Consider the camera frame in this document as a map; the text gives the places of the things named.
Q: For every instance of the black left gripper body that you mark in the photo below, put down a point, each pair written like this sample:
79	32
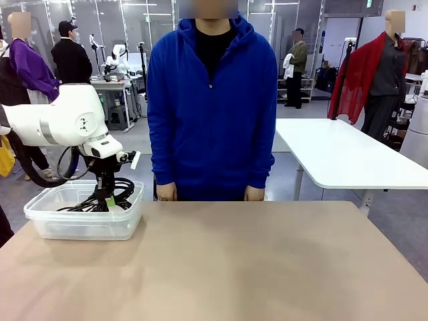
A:
105	174

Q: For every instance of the white lab robot arm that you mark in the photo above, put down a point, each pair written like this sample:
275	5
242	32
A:
118	53

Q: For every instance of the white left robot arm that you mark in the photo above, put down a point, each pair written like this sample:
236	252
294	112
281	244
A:
50	123

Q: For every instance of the person's right forearm blue sleeve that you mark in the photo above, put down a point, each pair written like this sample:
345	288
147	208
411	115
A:
164	160

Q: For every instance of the person's left forearm blue sleeve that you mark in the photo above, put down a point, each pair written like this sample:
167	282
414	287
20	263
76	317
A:
262	160

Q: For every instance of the person's right hand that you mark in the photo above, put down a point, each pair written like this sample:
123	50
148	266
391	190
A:
167	193

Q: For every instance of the person's left hand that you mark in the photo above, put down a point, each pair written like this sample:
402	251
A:
255	193

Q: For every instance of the clear plastic storage container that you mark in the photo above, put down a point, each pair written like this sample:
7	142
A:
133	220

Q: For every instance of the grey step stool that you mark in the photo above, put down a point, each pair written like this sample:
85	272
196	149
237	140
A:
117	118

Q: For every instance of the grey lab workbench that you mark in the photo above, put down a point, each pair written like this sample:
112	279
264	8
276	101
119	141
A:
113	86

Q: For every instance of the yellow bag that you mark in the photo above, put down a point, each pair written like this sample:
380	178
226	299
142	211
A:
5	160

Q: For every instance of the dark blurry foreground object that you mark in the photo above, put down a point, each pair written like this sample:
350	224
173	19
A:
4	227

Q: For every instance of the person in blue hoodie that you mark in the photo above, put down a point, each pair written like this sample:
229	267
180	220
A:
210	133

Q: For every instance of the person in black jacket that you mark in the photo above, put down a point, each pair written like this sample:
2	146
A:
72	60

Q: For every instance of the mannequin in black clothes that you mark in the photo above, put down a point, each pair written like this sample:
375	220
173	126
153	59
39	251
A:
11	87

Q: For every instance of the mannequin in purple shirt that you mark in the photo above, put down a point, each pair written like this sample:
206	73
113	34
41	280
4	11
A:
30	67

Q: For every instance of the white stand lamp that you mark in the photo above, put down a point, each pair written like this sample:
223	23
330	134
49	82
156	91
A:
94	41

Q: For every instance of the wooden shoe rack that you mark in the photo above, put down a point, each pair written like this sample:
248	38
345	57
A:
309	90

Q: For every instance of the person in olive jacket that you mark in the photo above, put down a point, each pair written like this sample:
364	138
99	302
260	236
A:
299	57

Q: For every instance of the black bags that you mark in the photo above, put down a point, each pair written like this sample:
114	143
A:
326	80

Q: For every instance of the mannequin with red shawl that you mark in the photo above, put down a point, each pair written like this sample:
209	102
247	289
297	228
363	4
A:
354	77

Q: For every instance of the black tripod white head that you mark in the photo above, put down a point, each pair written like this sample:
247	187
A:
348	50

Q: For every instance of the white cylindrical machine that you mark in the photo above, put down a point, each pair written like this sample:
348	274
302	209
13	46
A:
418	133

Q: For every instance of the white side table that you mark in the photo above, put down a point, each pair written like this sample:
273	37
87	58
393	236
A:
413	77

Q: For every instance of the clothes rack dark garments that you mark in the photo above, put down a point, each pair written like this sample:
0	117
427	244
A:
416	57

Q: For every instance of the left arm white wrist camera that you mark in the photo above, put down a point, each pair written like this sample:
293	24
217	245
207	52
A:
135	162

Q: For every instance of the black camera tripod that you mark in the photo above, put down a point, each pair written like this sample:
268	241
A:
143	67

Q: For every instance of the dark wall screen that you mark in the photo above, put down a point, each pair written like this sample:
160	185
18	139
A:
354	6

